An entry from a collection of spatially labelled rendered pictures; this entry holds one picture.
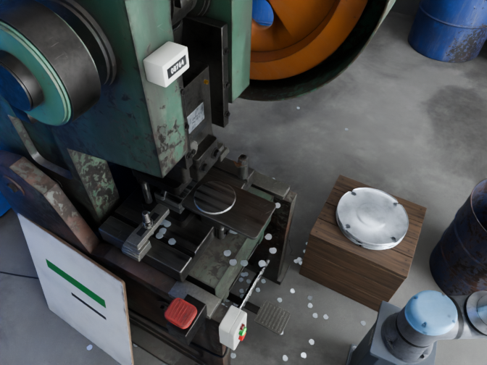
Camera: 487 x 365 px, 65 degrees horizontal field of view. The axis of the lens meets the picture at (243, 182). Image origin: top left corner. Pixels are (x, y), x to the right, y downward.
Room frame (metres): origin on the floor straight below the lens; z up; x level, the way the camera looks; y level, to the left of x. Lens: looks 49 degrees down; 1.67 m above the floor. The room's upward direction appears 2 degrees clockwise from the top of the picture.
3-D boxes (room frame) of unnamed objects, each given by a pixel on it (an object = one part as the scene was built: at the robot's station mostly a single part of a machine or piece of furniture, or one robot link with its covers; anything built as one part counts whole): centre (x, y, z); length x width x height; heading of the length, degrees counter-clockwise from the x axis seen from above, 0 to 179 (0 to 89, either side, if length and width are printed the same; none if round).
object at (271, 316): (0.70, 0.08, 0.14); 0.59 x 0.10 x 0.05; 63
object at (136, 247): (0.61, 0.27, 0.76); 0.17 x 0.06 x 0.10; 153
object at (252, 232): (0.68, 0.04, 0.72); 0.25 x 0.14 x 0.14; 63
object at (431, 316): (0.42, -0.53, 0.62); 0.13 x 0.12 x 0.14; 93
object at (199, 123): (0.74, 0.16, 1.04); 0.17 x 0.15 x 0.30; 63
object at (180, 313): (0.36, 0.14, 0.72); 0.07 x 0.06 x 0.08; 63
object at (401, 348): (0.42, -0.52, 0.50); 0.15 x 0.15 x 0.10
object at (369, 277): (0.94, -0.54, 0.18); 0.40 x 0.38 x 0.35; 63
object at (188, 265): (0.76, 0.20, 0.68); 0.45 x 0.30 x 0.06; 153
